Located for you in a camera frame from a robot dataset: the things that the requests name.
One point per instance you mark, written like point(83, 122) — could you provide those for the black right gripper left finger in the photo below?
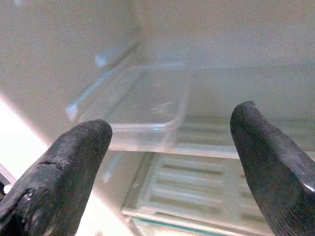
point(61, 177)

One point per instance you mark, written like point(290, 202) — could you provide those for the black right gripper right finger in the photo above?
point(275, 172)

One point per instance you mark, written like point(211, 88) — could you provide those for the white slatted fridge shelf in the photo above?
point(206, 137)

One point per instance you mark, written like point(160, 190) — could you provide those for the white slotted fridge panel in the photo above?
point(187, 186)

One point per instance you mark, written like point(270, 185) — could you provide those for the white fridge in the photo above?
point(61, 49)

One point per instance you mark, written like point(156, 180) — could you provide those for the clear plastic container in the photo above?
point(147, 108)

